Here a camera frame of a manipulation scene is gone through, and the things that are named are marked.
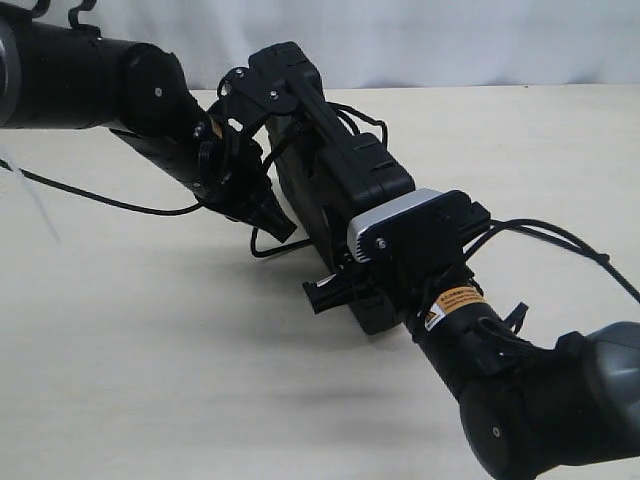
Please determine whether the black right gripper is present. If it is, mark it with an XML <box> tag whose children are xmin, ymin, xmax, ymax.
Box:
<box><xmin>303</xmin><ymin>190</ymin><xmax>491</xmax><ymax>330</ymax></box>

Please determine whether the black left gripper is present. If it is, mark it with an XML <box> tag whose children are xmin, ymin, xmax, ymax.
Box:
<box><xmin>192</xmin><ymin>114</ymin><xmax>296</xmax><ymax>243</ymax></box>

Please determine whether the black plastic carrying case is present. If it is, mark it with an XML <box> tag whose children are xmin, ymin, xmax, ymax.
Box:
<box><xmin>248</xmin><ymin>42</ymin><xmax>415</xmax><ymax>335</ymax></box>

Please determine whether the black braided rope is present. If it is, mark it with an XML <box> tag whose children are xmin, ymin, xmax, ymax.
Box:
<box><xmin>249</xmin><ymin>102</ymin><xmax>611</xmax><ymax>266</ymax></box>

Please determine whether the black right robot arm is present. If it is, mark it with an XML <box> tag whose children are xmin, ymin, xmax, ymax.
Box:
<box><xmin>296</xmin><ymin>189</ymin><xmax>639</xmax><ymax>479</ymax></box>

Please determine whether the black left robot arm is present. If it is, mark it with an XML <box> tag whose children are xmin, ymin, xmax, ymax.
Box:
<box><xmin>1</xmin><ymin>1</ymin><xmax>296</xmax><ymax>241</ymax></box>

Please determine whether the white backdrop curtain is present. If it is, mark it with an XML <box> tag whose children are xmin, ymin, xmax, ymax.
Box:
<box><xmin>82</xmin><ymin>1</ymin><xmax>639</xmax><ymax>89</ymax></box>

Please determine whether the white zip tie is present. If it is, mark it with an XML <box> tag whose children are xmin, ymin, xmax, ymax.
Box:
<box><xmin>1</xmin><ymin>147</ymin><xmax>61</xmax><ymax>244</ymax></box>

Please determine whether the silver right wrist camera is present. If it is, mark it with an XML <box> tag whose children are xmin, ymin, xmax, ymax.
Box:
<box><xmin>346</xmin><ymin>188</ymin><xmax>442</xmax><ymax>264</ymax></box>

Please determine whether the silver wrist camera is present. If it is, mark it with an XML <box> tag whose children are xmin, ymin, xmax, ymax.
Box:
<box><xmin>209</xmin><ymin>67</ymin><xmax>298</xmax><ymax>125</ymax></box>
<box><xmin>346</xmin><ymin>188</ymin><xmax>442</xmax><ymax>264</ymax></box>

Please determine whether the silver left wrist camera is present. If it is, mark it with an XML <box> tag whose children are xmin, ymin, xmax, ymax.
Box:
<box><xmin>209</xmin><ymin>67</ymin><xmax>298</xmax><ymax>125</ymax></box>

